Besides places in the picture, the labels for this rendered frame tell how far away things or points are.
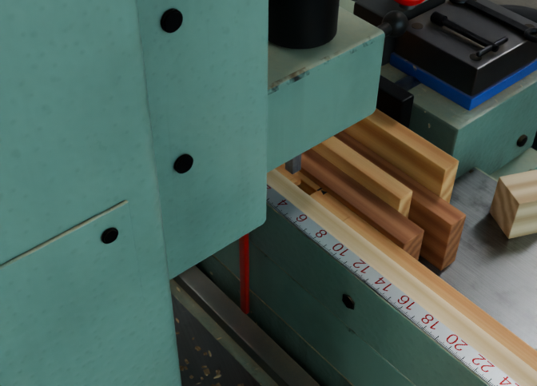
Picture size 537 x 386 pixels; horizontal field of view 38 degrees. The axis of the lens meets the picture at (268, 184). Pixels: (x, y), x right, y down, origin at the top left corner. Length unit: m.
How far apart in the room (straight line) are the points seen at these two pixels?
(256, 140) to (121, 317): 0.13
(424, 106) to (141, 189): 0.37
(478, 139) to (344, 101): 0.17
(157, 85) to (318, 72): 0.16
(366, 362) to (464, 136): 0.21
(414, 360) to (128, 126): 0.28
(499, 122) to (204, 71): 0.37
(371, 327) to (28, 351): 0.26
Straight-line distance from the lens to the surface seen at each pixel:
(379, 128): 0.61
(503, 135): 0.72
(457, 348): 0.50
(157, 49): 0.36
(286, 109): 0.50
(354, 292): 0.53
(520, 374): 0.50
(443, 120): 0.65
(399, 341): 0.53
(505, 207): 0.64
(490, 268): 0.62
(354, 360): 0.59
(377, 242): 0.57
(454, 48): 0.67
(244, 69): 0.40
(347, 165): 0.61
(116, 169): 0.32
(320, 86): 0.52
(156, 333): 0.41
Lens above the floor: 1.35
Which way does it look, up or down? 42 degrees down
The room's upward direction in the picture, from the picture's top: 1 degrees clockwise
